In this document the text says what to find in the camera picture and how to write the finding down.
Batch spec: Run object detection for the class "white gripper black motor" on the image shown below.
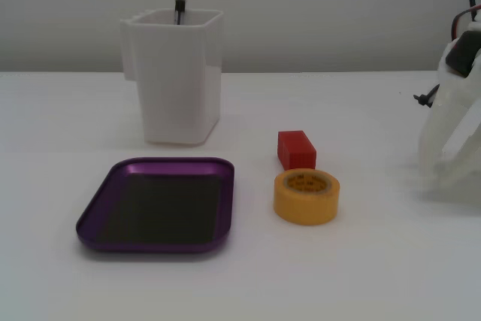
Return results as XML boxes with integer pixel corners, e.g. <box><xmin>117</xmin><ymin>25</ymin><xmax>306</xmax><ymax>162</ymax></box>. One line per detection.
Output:
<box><xmin>419</xmin><ymin>22</ymin><xmax>481</xmax><ymax>205</ymax></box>

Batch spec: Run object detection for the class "red cube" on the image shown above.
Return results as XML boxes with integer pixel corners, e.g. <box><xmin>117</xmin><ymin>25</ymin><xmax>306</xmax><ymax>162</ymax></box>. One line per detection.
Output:
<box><xmin>277</xmin><ymin>130</ymin><xmax>317</xmax><ymax>171</ymax></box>

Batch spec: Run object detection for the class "white plastic box container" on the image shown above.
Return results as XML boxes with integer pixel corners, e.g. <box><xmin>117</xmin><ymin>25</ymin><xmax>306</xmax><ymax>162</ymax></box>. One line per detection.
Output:
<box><xmin>119</xmin><ymin>8</ymin><xmax>225</xmax><ymax>146</ymax></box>

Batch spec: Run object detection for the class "yellow tape roll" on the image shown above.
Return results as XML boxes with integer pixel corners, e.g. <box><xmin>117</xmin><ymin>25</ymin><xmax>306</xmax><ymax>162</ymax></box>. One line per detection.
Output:
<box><xmin>273</xmin><ymin>168</ymin><xmax>341</xmax><ymax>226</ymax></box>

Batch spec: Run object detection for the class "purple metal tray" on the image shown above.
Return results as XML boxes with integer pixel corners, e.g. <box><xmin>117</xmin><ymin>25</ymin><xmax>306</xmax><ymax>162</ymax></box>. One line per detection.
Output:
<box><xmin>75</xmin><ymin>156</ymin><xmax>236</xmax><ymax>254</ymax></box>

